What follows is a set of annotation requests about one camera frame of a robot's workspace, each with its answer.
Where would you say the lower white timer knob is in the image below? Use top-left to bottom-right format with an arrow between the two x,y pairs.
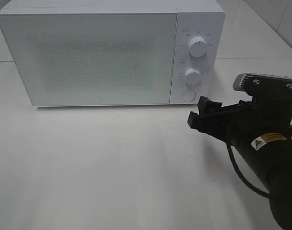
184,68 -> 202,85

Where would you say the upper white power knob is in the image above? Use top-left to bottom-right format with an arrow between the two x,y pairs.
188,35 -> 208,58

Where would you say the white microwave door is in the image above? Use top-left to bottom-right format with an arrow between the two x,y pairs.
0,13 -> 177,107

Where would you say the round white door release button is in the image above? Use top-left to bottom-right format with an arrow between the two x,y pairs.
181,90 -> 196,102

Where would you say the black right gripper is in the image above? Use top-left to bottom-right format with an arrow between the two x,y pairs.
187,96 -> 292,150

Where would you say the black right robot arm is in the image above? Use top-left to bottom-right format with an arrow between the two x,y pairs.
187,96 -> 292,230

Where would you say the white microwave oven body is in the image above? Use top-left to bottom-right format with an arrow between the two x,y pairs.
0,0 -> 225,106

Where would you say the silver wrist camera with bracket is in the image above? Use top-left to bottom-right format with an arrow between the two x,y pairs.
233,73 -> 292,102

